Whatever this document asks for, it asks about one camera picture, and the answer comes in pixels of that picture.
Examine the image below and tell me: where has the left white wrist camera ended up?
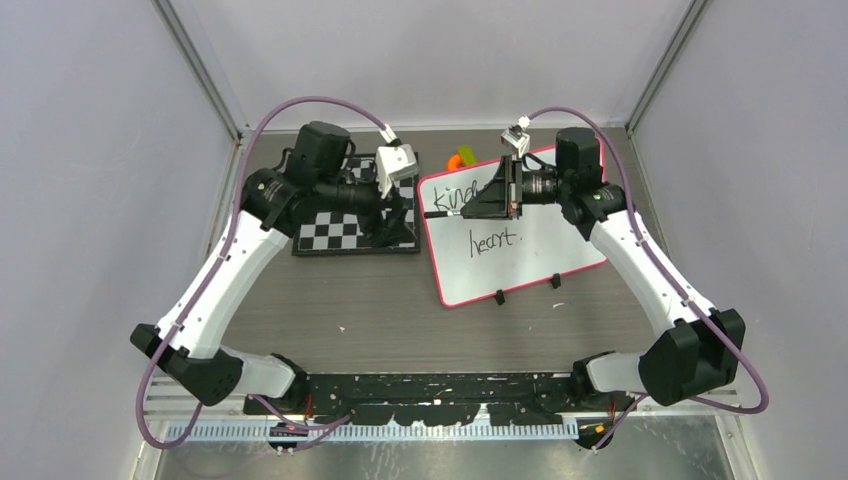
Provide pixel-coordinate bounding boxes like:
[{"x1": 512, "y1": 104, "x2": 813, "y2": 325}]
[{"x1": 375, "y1": 144, "x2": 419, "y2": 199}]

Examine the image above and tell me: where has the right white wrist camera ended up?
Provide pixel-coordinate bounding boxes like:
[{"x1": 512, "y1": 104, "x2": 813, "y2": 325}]
[{"x1": 500, "y1": 116, "x2": 532, "y2": 160}]

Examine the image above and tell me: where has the black white marker pen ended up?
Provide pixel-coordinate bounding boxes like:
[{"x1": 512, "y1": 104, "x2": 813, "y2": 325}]
[{"x1": 424, "y1": 211, "x2": 461, "y2": 220}]

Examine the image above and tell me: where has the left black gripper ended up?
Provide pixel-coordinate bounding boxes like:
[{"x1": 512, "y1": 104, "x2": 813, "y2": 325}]
[{"x1": 318, "y1": 166, "x2": 418, "y2": 248}]

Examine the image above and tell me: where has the pink framed whiteboard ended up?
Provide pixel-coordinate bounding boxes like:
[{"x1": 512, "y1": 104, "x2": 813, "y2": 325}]
[{"x1": 417, "y1": 159, "x2": 606, "y2": 307}]

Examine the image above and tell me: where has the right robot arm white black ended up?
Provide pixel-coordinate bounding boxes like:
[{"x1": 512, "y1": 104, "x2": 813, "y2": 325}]
[{"x1": 460, "y1": 126, "x2": 746, "y2": 411}]

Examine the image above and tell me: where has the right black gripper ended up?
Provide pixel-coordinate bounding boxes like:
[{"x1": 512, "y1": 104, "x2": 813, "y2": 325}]
[{"x1": 461, "y1": 155, "x2": 570, "y2": 222}]

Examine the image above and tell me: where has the green block toy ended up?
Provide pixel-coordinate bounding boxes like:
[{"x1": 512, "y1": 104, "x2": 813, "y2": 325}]
[{"x1": 456, "y1": 145, "x2": 478, "y2": 167}]

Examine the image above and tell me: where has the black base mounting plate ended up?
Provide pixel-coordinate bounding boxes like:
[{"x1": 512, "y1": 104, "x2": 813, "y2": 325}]
[{"x1": 243, "y1": 372, "x2": 633, "y2": 426}]

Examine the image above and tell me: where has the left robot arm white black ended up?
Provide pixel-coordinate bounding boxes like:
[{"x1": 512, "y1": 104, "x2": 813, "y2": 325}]
[{"x1": 130, "y1": 121, "x2": 418, "y2": 414}]

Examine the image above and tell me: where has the white slotted cable duct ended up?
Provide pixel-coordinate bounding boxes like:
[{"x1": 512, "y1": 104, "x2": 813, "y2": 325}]
[{"x1": 187, "y1": 419, "x2": 579, "y2": 442}]

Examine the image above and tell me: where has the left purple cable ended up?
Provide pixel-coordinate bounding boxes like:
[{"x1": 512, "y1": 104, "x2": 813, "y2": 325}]
[{"x1": 135, "y1": 96, "x2": 400, "y2": 453}]

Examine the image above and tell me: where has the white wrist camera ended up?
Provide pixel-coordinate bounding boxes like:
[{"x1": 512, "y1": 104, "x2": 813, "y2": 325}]
[
  {"x1": 500, "y1": 116, "x2": 532, "y2": 160},
  {"x1": 375, "y1": 144, "x2": 419, "y2": 199}
]

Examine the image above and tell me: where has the black wire whiteboard stand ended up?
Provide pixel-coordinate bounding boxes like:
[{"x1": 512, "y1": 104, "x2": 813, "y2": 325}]
[{"x1": 492, "y1": 273, "x2": 562, "y2": 306}]

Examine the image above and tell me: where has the black white chessboard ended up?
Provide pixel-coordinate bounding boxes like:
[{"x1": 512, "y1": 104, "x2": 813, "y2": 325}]
[{"x1": 290, "y1": 175, "x2": 421, "y2": 257}]

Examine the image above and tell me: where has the orange ring toy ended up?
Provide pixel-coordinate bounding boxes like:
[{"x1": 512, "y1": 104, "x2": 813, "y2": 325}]
[{"x1": 446, "y1": 153, "x2": 465, "y2": 171}]

